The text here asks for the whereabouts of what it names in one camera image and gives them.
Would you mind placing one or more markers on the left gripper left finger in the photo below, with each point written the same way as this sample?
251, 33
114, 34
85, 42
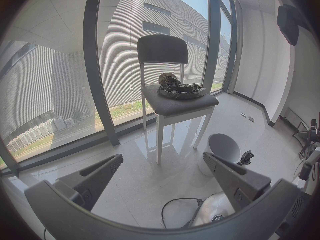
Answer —
100, 179

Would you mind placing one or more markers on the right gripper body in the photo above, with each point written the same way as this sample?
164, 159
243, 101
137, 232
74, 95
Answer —
314, 135

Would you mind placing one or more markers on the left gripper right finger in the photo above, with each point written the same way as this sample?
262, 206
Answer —
230, 179

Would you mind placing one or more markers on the black plastic bag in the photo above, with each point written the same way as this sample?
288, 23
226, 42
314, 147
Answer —
182, 92

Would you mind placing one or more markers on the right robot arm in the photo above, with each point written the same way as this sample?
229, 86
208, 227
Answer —
313, 159

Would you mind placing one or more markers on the crumpled black plastic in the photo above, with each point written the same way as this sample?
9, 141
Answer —
246, 157

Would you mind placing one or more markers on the white trash bin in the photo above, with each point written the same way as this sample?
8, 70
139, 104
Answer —
222, 146

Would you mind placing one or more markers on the black metal rack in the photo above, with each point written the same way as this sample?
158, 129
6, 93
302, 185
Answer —
301, 132

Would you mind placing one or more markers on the grey and white chair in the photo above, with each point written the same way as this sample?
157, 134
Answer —
180, 104

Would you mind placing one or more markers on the window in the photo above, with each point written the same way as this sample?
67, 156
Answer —
91, 59

